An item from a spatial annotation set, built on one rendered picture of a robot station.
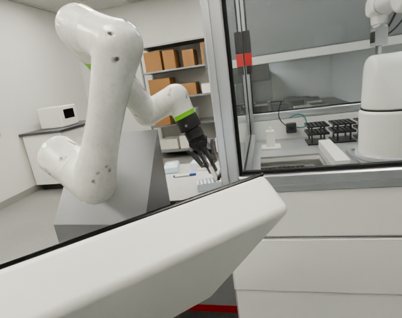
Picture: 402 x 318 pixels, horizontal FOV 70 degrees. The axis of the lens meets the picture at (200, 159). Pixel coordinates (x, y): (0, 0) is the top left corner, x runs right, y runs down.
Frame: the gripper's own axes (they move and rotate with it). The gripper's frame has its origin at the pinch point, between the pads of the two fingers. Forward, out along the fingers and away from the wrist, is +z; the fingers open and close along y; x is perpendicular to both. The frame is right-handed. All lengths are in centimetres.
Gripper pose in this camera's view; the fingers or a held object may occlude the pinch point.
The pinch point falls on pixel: (214, 172)
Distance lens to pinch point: 122.1
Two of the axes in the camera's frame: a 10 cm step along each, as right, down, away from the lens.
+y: -8.7, 3.9, 3.0
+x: -2.0, 2.8, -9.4
